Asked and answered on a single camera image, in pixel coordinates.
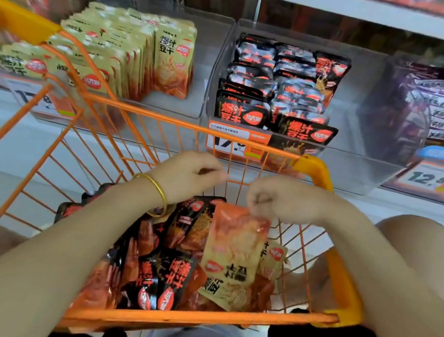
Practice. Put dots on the person's left hand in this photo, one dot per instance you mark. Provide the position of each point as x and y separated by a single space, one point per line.
191 174

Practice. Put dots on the person's right hand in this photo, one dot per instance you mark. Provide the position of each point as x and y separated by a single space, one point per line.
289 199

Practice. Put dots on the pile of black orange snacks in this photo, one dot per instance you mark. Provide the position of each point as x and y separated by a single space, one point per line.
233 253

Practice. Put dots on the yellow orange snack packet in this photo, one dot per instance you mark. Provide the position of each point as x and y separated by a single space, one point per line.
171 64
179 21
178 27

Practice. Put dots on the black flame print snack packet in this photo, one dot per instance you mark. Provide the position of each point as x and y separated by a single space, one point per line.
332 70

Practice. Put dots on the orange shopping cart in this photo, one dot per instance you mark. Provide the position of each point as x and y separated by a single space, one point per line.
10 16

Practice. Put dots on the person's left forearm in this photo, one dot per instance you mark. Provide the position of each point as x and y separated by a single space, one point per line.
27 269

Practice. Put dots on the person's right forearm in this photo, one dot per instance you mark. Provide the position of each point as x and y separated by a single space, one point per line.
405 290

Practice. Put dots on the person's right leg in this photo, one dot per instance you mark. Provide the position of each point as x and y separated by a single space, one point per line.
420 250

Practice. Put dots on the orange blue shelf price tag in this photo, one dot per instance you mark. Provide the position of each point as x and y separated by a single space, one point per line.
441 177

